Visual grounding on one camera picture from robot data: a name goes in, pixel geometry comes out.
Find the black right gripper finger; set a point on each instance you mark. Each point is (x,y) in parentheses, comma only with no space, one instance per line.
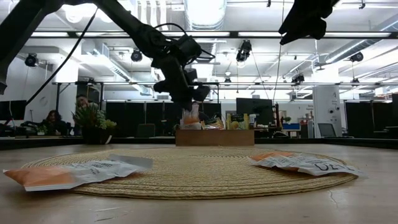
(293,31)

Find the orange black tea packet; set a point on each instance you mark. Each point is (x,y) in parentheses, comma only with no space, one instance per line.
(214,125)

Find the yellow green black tea packet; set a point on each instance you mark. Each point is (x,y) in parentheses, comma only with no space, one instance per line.
(237,123)

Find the wooden three-compartment box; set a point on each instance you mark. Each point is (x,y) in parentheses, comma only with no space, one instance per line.
(214,138)

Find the black beam with light strips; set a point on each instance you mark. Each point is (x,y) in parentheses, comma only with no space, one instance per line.
(248,34)

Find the dark green office chair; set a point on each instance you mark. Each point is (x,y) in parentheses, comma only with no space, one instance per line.
(146,130)

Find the black partition panels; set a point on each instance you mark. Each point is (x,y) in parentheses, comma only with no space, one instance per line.
(360,119)
(127,118)

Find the large dark display screen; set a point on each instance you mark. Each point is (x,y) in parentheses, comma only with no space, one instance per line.
(253,107)

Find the round woven straw placemat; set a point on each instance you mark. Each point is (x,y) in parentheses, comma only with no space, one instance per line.
(202,177)

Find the white building column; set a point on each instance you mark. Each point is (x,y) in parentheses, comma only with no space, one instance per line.
(326,105)

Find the spiky green plant dark pot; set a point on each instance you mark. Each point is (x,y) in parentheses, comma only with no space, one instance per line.
(93,119)

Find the blue storage bin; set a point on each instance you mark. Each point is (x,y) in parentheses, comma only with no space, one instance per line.
(290,126)

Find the grey office chair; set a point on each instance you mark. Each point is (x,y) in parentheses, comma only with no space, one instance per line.
(326,130)

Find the small dark computer monitor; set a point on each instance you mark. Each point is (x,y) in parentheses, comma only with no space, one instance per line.
(15,109)

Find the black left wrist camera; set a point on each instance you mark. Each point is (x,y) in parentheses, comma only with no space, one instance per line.
(188,48)

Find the black ceiling-mounted camera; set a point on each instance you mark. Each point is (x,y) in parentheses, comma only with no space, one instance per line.
(244,51)
(298,78)
(136,55)
(357,57)
(31,59)

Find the black background rig frame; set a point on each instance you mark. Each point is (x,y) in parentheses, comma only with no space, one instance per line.
(248,83)

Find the silver ventilation duct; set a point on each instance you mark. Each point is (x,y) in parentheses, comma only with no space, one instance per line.
(203,12)

